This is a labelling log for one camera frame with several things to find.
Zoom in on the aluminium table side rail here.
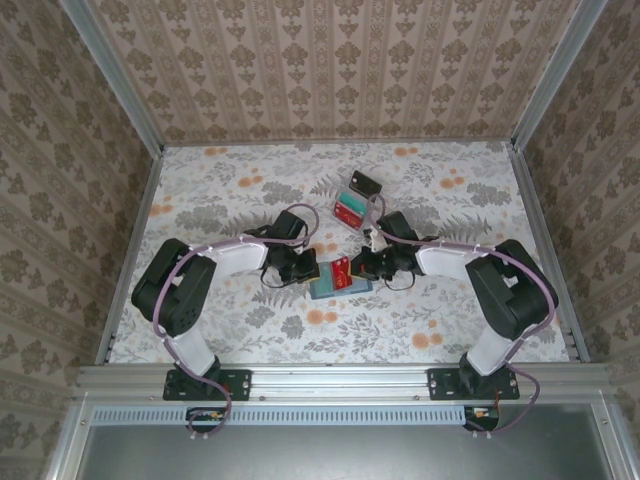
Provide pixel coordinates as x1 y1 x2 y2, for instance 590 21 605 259
94 149 166 364
507 142 591 364

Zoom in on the grey slotted cable duct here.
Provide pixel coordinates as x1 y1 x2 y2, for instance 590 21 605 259
92 405 469 427

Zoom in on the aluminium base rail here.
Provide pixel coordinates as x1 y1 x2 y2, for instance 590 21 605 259
74 363 619 401

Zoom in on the teal leather card holder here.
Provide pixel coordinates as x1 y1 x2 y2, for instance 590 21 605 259
308 259 375 301

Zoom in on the aluminium frame post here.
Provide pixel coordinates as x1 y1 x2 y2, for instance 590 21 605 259
59 0 166 156
512 0 609 151

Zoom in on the left connector board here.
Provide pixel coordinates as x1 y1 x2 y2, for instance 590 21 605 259
185 407 226 434

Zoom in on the connector board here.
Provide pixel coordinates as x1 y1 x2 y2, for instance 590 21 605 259
464 405 501 432
185 407 226 434

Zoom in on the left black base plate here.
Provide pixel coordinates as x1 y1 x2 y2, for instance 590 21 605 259
163 368 252 402

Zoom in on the red card with gold print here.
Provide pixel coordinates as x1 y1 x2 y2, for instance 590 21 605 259
333 202 364 231

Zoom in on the right connector board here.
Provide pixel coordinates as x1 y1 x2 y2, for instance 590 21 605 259
464 405 501 432

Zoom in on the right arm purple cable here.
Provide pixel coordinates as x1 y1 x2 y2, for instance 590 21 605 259
367 193 561 441

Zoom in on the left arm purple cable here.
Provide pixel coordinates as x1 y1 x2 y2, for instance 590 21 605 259
154 203 321 442

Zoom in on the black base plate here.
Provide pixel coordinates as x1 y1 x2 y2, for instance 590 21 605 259
163 368 252 402
427 367 521 401

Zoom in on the plain black credit card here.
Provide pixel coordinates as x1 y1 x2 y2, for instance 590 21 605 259
349 169 384 197

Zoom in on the teal card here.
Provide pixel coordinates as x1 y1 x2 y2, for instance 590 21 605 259
338 193 369 214

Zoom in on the steel sheet panel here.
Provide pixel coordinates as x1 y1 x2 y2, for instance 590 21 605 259
47 397 640 480

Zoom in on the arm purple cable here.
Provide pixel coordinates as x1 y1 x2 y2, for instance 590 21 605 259
367 193 561 441
154 203 321 442

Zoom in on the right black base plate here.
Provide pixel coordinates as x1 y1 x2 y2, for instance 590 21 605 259
427 367 521 401

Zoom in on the left thin black cable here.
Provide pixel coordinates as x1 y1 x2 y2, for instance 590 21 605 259
260 267 294 290

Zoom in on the red credit card gold print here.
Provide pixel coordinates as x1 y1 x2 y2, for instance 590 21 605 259
331 256 357 293

